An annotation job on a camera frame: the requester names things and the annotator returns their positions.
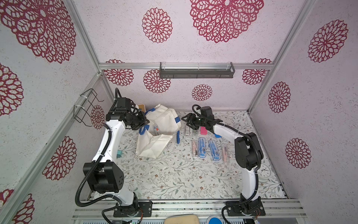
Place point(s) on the clear stationery pack in bag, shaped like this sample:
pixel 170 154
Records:
pixel 156 130

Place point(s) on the black wire wall rack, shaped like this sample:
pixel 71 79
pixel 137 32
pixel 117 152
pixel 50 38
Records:
pixel 82 109

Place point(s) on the white tissue box wooden lid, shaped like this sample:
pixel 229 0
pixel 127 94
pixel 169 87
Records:
pixel 142 107

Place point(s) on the clear pink compass case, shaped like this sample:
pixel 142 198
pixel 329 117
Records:
pixel 194 149
pixel 225 154

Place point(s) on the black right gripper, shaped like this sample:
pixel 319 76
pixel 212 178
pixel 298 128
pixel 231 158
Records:
pixel 191 121

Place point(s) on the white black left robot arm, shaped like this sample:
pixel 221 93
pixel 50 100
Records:
pixel 102 174

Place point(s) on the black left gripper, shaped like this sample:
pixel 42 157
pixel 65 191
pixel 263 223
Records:
pixel 144 121

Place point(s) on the white alarm clock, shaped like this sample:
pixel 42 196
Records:
pixel 264 173

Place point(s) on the small clear stationery pack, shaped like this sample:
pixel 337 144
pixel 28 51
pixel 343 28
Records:
pixel 187 131

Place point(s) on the clear blue compass set case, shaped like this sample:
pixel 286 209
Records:
pixel 202 147

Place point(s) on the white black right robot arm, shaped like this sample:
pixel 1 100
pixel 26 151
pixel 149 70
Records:
pixel 248 152

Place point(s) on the small teal eraser block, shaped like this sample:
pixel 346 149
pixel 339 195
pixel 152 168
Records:
pixel 119 153

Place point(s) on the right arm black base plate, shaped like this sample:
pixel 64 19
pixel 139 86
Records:
pixel 252 208

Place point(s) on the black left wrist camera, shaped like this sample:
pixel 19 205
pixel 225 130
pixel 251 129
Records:
pixel 123 104

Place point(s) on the white canvas bag blue handles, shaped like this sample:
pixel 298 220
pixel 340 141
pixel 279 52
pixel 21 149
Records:
pixel 153 138

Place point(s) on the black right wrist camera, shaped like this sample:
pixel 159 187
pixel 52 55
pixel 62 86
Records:
pixel 206 112

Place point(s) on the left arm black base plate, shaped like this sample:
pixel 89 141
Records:
pixel 137 209

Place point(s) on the blue round object at base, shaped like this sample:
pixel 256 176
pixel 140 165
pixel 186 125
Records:
pixel 213 220

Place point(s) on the beige cushion at base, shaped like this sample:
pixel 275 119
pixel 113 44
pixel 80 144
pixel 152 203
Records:
pixel 182 219

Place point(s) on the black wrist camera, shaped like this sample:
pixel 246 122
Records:
pixel 123 104
pixel 206 112

